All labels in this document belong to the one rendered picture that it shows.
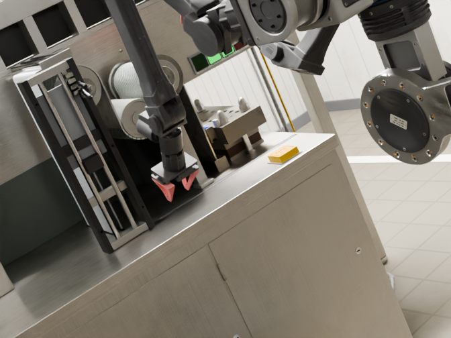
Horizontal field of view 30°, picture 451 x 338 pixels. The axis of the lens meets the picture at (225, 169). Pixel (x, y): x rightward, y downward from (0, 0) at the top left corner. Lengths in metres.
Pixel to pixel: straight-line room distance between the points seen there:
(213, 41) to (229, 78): 4.21
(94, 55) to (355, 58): 3.25
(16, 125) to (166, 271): 0.76
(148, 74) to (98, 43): 0.96
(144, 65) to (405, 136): 0.62
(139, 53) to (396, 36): 0.60
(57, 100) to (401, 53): 1.05
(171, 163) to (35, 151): 0.85
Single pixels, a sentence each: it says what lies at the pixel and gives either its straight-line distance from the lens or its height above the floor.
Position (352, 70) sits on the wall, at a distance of 5.94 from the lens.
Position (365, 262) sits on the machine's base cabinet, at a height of 0.47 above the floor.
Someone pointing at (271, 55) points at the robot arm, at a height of 1.27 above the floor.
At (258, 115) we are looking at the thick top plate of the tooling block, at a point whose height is 1.00.
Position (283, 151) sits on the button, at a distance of 2.53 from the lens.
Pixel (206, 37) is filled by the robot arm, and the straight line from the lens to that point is 1.64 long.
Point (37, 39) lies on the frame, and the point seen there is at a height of 1.50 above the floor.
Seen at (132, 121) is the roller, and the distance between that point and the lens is 2.57.
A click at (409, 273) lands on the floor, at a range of 3.59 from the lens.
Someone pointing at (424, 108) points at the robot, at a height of 1.16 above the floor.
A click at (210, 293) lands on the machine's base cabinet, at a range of 2.43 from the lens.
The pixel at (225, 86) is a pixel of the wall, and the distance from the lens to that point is 5.80.
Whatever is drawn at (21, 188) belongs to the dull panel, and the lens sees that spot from 2.81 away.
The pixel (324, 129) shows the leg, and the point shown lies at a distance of 3.51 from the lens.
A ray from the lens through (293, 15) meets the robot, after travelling 1.45.
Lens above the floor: 1.64
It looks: 16 degrees down
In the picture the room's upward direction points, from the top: 24 degrees counter-clockwise
